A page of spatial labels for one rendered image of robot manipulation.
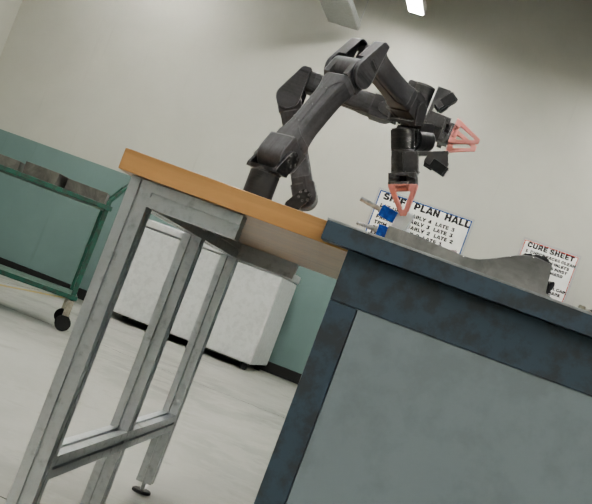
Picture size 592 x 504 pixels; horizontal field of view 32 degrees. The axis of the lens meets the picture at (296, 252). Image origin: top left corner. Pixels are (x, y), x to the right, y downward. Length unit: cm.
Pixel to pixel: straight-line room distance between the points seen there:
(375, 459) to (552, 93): 833
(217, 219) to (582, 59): 836
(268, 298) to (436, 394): 718
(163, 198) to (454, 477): 70
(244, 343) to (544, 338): 725
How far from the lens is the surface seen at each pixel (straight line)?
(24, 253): 1060
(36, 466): 191
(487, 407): 176
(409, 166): 243
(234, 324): 896
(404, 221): 243
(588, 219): 972
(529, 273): 238
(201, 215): 185
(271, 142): 213
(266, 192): 209
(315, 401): 176
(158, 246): 920
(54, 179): 673
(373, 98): 272
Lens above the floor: 63
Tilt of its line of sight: 3 degrees up
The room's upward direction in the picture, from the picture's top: 21 degrees clockwise
